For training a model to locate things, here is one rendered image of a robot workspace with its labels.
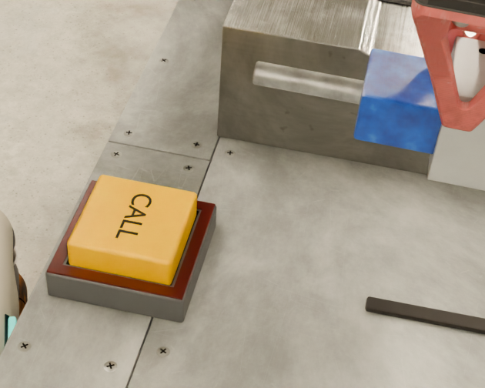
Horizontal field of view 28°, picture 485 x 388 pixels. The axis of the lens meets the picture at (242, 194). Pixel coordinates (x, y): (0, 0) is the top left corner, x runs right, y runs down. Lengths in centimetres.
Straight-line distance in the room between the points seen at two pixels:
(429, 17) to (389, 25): 23
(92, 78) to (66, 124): 16
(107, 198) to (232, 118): 13
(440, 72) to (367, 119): 5
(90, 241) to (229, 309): 9
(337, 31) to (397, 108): 16
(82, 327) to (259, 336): 10
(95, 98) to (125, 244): 148
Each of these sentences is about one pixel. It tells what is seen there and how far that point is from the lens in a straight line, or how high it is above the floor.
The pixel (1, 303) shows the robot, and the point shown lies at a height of 26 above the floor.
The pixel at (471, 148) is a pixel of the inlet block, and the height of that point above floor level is 93.
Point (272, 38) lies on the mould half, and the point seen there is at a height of 89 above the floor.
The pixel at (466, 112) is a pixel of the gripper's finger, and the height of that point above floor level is 96.
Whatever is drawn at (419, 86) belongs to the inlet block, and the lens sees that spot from 48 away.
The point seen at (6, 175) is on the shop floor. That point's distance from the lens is 185.
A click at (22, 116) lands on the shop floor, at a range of 198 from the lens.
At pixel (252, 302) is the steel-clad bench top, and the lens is 56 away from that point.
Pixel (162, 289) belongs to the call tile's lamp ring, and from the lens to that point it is 53.
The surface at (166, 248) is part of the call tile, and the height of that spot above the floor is 84.
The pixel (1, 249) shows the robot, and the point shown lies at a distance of 134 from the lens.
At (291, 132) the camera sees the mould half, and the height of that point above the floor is 82.
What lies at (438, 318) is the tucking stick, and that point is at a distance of 56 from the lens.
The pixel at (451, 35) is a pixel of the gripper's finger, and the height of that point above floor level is 96.
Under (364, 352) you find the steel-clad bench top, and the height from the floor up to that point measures 80.
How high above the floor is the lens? 122
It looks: 43 degrees down
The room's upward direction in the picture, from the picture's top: 5 degrees clockwise
